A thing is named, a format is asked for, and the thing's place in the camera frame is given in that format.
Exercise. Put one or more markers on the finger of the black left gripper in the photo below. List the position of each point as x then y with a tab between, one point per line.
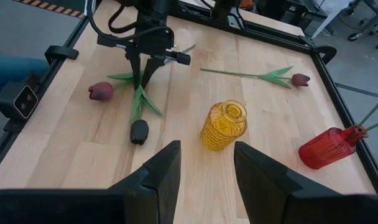
151	70
134	68

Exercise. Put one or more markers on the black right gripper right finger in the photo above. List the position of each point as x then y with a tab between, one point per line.
263	186

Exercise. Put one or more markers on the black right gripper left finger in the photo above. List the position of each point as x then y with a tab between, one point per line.
164	186

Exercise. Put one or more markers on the dark maroon artificial tulip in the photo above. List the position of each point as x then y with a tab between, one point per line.
301	80
100	91

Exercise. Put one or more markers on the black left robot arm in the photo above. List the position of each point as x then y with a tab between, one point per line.
154	9

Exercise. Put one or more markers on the yellow glass vase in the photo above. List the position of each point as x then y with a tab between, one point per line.
223	127

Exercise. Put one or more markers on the red glass vase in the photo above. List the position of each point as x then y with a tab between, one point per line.
329	147

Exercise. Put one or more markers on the person's leg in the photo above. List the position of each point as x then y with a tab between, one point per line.
11	70

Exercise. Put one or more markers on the white furniture stand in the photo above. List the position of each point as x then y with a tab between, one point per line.
330	15

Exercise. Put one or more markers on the grey wheeled chair base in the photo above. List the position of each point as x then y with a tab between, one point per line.
372	28

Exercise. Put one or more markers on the small black silver camera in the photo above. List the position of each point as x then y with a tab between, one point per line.
19	101

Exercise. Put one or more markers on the black metal table frame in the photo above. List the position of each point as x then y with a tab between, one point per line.
324	50

